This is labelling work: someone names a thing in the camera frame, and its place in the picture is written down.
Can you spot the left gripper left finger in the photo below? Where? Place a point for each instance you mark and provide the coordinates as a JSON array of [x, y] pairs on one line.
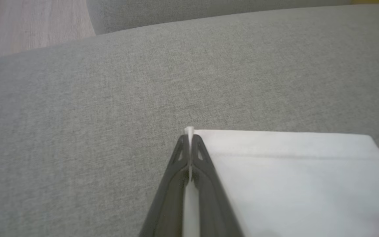
[[169, 197]]

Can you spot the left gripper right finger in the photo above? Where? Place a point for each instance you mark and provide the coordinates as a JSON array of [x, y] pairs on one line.
[[212, 204]]

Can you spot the red white Bulls shorts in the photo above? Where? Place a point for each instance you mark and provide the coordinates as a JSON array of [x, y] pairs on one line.
[[291, 184]]

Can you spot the large grey sofa chaise cushion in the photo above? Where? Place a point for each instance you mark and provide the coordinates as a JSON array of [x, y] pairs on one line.
[[94, 115]]

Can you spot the grey sofa seat cushion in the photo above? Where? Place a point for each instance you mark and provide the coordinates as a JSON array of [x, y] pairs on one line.
[[176, 11]]

